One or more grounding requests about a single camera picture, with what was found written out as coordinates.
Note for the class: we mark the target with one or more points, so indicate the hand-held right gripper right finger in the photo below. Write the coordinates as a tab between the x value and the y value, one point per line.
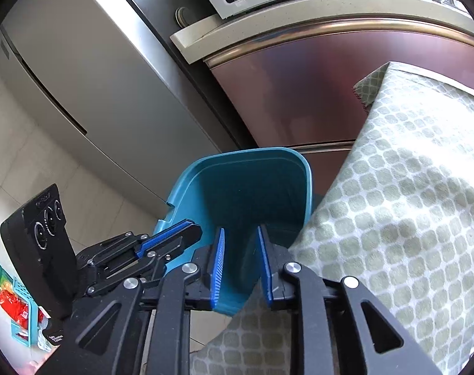
265	269

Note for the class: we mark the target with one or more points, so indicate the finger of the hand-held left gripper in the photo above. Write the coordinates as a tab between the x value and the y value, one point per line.
166	236
104	281

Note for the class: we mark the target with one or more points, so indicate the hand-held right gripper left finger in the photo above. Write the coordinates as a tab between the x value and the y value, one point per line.
218	265

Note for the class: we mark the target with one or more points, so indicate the teal plastic basket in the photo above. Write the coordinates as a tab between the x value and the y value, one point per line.
26	293

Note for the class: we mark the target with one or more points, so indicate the red snack packet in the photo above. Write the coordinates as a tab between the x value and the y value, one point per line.
11	304

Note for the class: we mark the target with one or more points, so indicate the green patterned tablecloth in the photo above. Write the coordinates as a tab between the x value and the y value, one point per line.
397	203

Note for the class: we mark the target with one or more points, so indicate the maroon kitchen base cabinet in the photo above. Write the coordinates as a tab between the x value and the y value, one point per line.
299	86

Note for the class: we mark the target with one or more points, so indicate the silver refrigerator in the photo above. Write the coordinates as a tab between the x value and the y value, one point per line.
84	66

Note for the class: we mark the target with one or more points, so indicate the grey round pipe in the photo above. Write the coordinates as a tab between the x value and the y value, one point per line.
183	15

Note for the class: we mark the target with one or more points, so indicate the beige kitchen countertop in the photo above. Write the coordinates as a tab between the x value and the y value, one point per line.
299	11

